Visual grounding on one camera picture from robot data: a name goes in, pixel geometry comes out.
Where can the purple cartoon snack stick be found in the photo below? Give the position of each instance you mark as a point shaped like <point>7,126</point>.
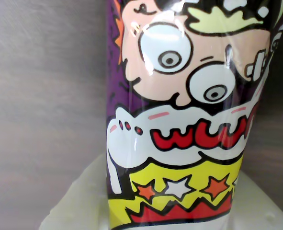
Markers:
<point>179,107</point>

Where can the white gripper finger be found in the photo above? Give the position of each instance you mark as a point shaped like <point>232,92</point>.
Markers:
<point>83,198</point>
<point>256,208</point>

